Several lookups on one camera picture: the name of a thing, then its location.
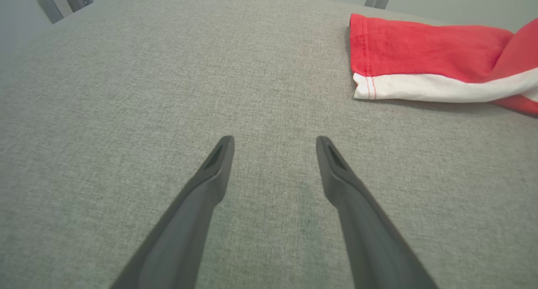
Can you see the grey fabric sofa cushion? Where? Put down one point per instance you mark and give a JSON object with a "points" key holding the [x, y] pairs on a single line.
{"points": [[168, 91]]}

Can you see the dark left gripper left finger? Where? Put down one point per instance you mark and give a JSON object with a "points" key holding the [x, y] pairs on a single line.
{"points": [[185, 230]]}

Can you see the grey slanted rounded strut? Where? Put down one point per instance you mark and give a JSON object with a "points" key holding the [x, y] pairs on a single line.
{"points": [[49, 9]]}

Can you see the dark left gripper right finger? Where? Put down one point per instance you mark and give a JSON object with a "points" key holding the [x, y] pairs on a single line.
{"points": [[374, 238]]}

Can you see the red shorts with white bands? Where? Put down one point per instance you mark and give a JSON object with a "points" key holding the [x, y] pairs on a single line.
{"points": [[420, 45]]}

